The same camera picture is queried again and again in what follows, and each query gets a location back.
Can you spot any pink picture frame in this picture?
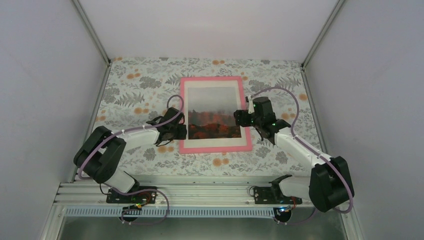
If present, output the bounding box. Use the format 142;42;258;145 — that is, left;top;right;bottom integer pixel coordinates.
179;76;253;154

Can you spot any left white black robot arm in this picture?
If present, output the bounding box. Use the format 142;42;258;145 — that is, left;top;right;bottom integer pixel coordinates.
73;107;187;203

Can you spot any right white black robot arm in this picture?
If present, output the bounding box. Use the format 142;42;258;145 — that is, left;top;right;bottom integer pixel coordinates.
234;96;355;213

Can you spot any floral patterned table mat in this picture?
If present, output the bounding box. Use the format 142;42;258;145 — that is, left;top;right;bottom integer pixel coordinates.
94;57;320;177

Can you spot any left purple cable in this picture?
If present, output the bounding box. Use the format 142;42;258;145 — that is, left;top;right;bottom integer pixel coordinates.
76;94;186;180

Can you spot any purple cable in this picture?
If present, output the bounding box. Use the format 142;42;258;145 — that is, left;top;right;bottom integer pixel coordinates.
76;94;186;180
248;86;355;226

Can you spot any right aluminium corner post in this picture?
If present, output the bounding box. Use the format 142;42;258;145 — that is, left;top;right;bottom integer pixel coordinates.
301;0;346;71

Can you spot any aluminium corner post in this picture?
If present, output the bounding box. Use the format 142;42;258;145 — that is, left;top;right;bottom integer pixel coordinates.
301;0;346;71
71;0;111;66

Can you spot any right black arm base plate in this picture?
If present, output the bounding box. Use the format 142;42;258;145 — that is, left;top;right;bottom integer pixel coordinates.
247;186;303;205

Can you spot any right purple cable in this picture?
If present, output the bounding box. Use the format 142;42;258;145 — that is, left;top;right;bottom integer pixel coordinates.
248;86;355;226

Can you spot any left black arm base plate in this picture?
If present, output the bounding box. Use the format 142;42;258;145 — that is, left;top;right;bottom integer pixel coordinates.
106;189;157;205

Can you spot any aluminium rail base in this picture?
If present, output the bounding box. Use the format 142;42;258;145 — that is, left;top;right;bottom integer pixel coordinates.
41;176;363;240

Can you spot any left aluminium corner post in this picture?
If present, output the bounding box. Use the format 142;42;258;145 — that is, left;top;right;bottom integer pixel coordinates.
71;0;111;66

